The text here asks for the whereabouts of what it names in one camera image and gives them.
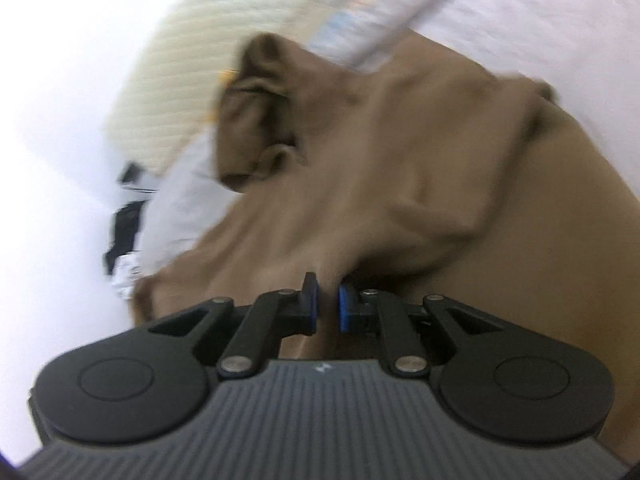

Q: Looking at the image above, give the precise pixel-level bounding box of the cream quilted headboard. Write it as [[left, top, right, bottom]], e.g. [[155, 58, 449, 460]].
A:
[[104, 0, 373, 177]]

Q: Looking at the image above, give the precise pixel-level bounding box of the brown hoodie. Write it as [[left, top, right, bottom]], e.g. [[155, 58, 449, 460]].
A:
[[129, 25, 640, 466]]

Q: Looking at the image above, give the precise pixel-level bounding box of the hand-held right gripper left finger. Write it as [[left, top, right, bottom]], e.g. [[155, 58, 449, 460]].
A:
[[147, 272, 319, 379]]

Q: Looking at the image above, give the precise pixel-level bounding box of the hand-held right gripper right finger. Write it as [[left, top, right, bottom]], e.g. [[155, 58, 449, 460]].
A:
[[337, 283, 507, 378]]

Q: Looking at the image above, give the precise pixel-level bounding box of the black wall socket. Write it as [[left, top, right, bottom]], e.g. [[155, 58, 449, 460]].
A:
[[118, 161, 162, 194]]

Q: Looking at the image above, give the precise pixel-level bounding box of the white crumpled cloth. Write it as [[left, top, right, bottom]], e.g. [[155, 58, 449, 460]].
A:
[[109, 251, 142, 302]]

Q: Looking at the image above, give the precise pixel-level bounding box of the pile of black clothes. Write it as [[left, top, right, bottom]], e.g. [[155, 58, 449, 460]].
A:
[[102, 199, 147, 277]]

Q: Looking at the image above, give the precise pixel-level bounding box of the light grey bed sheet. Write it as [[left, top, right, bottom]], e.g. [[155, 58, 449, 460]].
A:
[[134, 0, 640, 281]]

